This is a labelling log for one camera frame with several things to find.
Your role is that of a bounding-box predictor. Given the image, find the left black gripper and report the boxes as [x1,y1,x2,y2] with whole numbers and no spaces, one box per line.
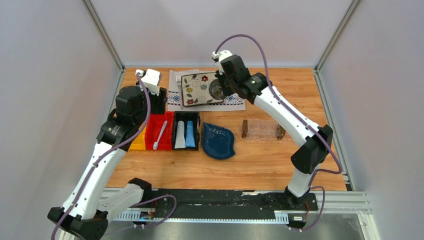
[133,80,168,127]

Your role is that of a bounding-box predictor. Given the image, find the blue toothpaste tube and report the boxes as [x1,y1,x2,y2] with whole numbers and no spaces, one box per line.
[185,120,196,148]

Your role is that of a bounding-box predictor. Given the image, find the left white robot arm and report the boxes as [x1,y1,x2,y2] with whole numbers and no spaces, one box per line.
[47,85,167,240]

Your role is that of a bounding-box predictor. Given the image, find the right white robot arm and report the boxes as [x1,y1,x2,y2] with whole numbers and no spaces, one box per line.
[212,50,333,210]

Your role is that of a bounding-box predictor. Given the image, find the white toothbrush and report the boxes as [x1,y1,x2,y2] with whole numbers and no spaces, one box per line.
[153,120,168,150]

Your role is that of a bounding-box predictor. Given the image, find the white toothpaste tube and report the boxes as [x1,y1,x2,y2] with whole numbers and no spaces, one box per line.
[174,120,186,149]

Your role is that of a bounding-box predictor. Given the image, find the red plastic bin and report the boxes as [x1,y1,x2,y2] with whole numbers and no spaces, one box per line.
[145,111,175,151]

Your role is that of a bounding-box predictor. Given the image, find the white patterned placemat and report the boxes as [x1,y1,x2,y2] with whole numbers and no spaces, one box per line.
[167,69,246,112]

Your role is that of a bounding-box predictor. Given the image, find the silver fork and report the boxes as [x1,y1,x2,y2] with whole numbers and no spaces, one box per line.
[176,74,184,110]

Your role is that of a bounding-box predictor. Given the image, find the black plastic bin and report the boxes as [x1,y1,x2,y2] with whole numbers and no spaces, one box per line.
[171,111,201,151]

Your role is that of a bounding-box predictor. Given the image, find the square floral ceramic plate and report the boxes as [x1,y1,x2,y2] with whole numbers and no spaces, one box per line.
[181,72,224,107]

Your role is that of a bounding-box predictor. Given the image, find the yellow plastic bin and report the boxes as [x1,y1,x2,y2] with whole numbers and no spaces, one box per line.
[129,131,146,151]

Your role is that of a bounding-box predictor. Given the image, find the blue shell-shaped dish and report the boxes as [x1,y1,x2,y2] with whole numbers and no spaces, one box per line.
[202,122,236,160]

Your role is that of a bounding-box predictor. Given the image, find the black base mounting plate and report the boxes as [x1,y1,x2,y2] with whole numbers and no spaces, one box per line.
[141,188,319,220]

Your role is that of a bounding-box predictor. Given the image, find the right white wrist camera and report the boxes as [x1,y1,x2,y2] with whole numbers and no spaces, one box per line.
[211,49,233,63]

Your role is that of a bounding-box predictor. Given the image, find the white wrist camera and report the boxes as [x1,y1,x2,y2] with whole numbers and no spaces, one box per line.
[211,49,233,63]
[135,68,162,96]

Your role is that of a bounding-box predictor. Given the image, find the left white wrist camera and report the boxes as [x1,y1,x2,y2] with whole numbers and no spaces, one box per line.
[135,68,162,96]

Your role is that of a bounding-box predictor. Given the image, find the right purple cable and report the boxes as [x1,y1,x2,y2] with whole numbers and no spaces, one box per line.
[213,34,344,232]

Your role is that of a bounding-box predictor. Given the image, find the clear glass tray wooden handles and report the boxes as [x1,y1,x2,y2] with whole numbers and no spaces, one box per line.
[238,119,286,143]

